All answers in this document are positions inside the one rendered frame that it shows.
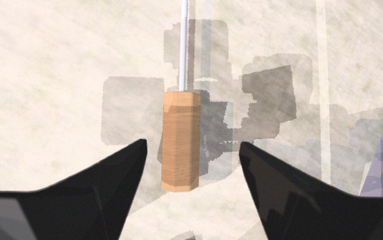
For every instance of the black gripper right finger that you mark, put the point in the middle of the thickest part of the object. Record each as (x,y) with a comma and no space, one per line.
(293,205)

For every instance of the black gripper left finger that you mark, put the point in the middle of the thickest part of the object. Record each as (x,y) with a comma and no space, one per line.
(92,204)

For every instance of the wooden-handled tool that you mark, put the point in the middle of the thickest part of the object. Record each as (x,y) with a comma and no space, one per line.
(181,129)

